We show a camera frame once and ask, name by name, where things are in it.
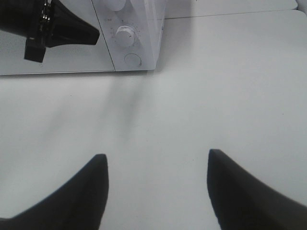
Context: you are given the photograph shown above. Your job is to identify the lower white timer knob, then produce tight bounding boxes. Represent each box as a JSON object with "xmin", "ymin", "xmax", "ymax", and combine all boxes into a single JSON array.
[{"xmin": 115, "ymin": 25, "xmax": 135, "ymax": 47}]

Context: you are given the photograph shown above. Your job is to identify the white microwave door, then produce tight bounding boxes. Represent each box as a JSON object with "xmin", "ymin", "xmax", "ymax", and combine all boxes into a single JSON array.
[{"xmin": 0, "ymin": 0, "xmax": 114, "ymax": 75}]

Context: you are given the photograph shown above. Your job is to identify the upper white power knob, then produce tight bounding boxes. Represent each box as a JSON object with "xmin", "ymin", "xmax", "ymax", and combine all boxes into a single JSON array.
[{"xmin": 104, "ymin": 0, "xmax": 126, "ymax": 12}]

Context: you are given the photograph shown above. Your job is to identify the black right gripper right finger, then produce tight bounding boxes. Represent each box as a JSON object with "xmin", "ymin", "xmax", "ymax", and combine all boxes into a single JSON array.
[{"xmin": 207, "ymin": 149, "xmax": 307, "ymax": 230}]

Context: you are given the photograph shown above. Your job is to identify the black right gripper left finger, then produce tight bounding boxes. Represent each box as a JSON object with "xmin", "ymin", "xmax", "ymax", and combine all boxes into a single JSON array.
[{"xmin": 0, "ymin": 154, "xmax": 107, "ymax": 230}]

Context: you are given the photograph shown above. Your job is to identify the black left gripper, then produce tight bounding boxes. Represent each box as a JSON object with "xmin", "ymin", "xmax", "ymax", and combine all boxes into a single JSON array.
[{"xmin": 0, "ymin": 0, "xmax": 100, "ymax": 63}]

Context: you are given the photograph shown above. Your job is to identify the round white door button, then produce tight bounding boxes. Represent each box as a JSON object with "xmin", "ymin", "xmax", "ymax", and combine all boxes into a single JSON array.
[{"xmin": 124, "ymin": 53, "xmax": 142, "ymax": 70}]

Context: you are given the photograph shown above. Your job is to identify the white microwave oven body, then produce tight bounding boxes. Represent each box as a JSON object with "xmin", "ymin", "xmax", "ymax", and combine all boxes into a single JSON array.
[{"xmin": 93, "ymin": 0, "xmax": 167, "ymax": 71}]

